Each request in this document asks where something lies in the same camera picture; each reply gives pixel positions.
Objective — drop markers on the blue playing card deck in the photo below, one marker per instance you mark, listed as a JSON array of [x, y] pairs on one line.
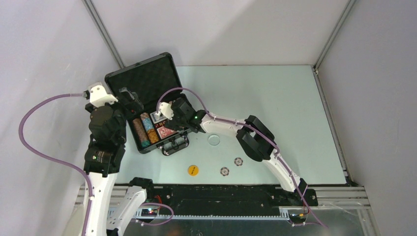
[[155, 117]]

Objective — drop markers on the poker chip lower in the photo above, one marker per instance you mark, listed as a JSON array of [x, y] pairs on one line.
[[224, 171]]

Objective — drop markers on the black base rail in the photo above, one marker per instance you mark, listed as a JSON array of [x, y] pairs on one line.
[[226, 200]]

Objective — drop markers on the red playing card deck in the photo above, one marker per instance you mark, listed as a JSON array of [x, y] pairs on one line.
[[164, 132]]

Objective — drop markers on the poker chip middle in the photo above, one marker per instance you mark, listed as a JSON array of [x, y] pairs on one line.
[[238, 161]]

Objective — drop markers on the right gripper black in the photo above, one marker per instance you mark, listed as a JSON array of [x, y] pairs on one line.
[[175, 120]]

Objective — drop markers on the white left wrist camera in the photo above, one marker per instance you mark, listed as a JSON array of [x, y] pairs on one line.
[[98, 95]]

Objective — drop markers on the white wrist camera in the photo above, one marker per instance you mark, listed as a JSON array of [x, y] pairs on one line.
[[164, 110], [98, 95]]

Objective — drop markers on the orange blue chip stack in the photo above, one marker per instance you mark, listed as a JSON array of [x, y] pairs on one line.
[[149, 128]]

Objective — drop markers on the clear round dealer button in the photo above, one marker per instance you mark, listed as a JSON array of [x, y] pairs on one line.
[[214, 140]]

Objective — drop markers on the yellow round button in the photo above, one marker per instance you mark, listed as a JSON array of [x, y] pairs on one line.
[[193, 170]]

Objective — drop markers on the black poker set case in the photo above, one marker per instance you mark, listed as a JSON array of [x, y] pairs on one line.
[[154, 80]]

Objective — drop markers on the poker chip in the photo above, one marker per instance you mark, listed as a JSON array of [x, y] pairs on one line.
[[224, 171], [238, 161]]

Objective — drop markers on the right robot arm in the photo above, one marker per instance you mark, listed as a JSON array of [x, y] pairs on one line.
[[255, 139]]

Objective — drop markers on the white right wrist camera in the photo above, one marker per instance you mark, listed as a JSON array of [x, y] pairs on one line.
[[164, 110]]

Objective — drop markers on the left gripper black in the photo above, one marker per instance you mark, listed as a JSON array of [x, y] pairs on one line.
[[122, 102]]

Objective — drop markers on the brown teal chip stack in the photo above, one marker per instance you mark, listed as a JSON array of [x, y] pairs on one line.
[[141, 133]]

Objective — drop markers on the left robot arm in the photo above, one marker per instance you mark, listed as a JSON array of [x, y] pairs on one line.
[[102, 164]]

